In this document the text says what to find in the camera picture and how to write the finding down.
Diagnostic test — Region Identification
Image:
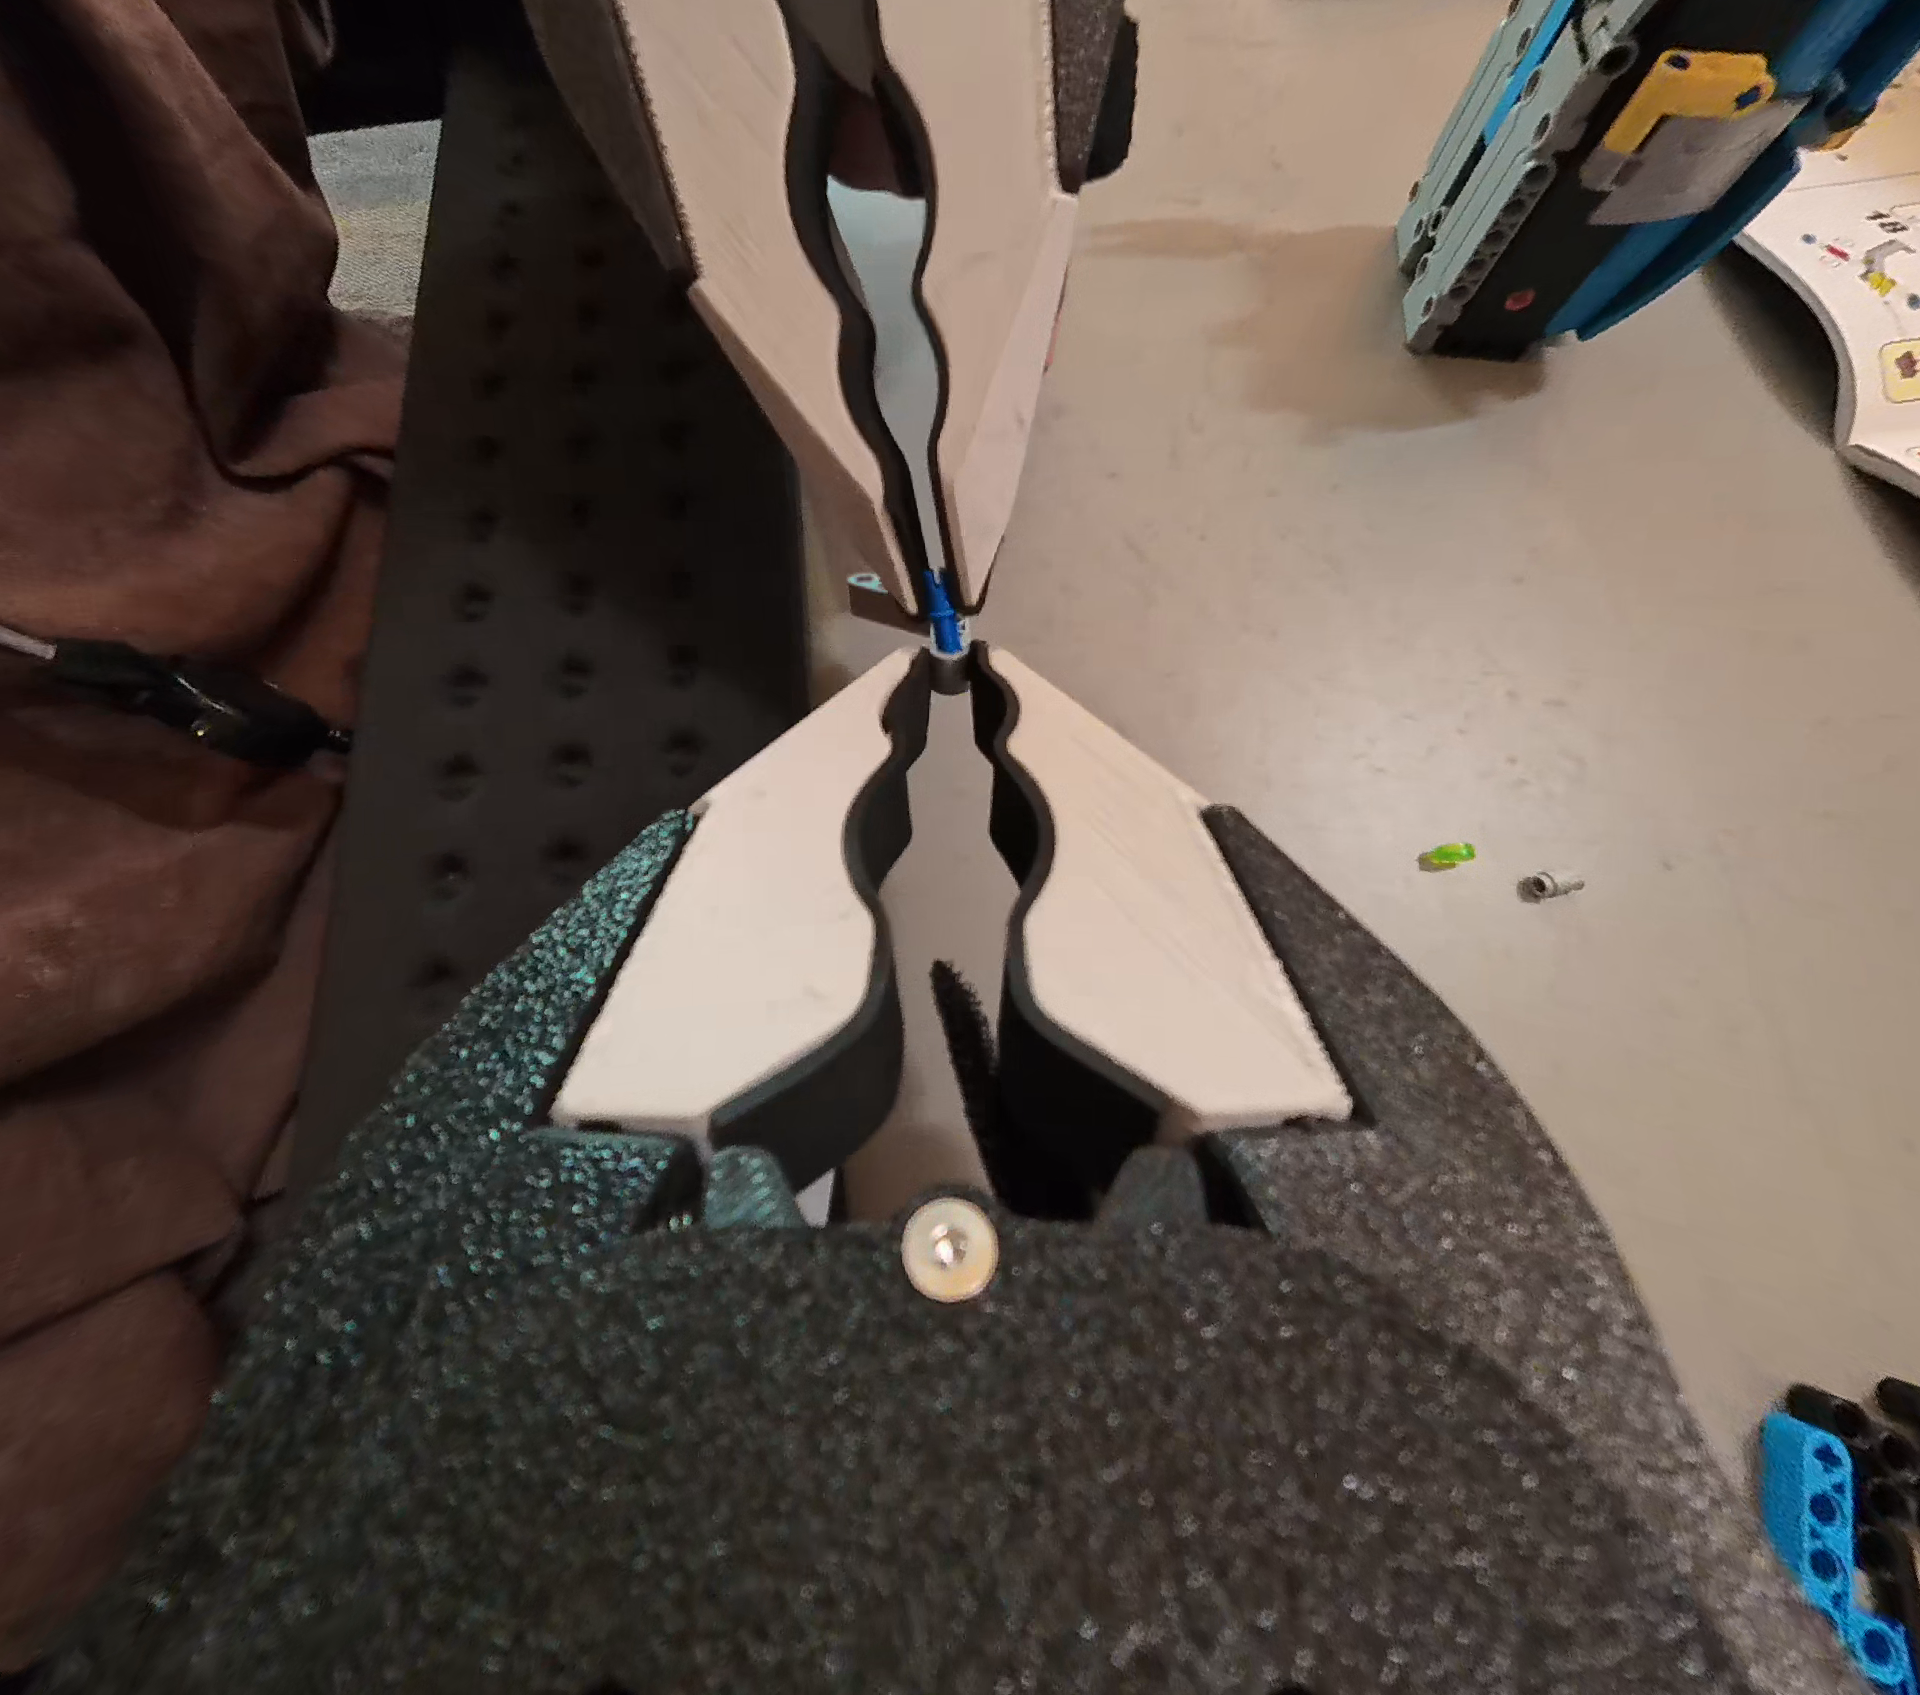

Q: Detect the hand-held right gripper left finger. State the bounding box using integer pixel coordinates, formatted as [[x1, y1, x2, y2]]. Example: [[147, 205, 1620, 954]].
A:
[[552, 645, 925, 1192]]

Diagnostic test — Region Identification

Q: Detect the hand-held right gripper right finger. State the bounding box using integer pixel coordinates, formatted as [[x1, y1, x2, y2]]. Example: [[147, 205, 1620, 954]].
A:
[[966, 641, 1357, 1186]]

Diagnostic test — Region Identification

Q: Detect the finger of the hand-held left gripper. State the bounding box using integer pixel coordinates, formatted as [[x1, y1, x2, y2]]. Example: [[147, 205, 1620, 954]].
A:
[[870, 0, 1083, 617], [612, 0, 920, 617]]

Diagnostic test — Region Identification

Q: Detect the grey angled beam piece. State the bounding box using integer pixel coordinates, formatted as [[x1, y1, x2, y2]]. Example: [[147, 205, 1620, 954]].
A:
[[843, 569, 978, 695]]

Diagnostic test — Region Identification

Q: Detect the blue grey brick robot model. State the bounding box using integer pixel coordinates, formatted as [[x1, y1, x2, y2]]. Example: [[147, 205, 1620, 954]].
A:
[[1394, 0, 1920, 361]]

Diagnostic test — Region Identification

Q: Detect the pile of small brick pieces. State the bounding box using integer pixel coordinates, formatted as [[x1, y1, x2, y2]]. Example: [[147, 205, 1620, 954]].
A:
[[1759, 1376, 1920, 1688]]

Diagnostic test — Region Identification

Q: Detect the grey desk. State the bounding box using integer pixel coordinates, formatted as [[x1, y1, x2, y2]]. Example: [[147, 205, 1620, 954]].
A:
[[810, 0, 1920, 1576]]

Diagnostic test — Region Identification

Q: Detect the open instruction booklet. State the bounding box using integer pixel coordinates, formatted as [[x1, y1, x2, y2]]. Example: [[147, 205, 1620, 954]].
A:
[[1476, 0, 1920, 497]]

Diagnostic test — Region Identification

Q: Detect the black cable plug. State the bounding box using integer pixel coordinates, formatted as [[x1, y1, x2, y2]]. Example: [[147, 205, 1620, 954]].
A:
[[0, 621, 354, 767]]

